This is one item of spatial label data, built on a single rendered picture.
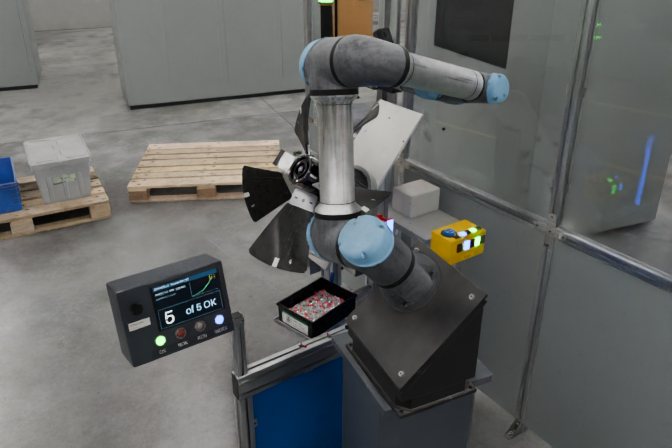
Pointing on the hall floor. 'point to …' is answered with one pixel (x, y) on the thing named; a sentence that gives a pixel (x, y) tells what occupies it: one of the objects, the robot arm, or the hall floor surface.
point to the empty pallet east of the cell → (199, 168)
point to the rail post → (245, 422)
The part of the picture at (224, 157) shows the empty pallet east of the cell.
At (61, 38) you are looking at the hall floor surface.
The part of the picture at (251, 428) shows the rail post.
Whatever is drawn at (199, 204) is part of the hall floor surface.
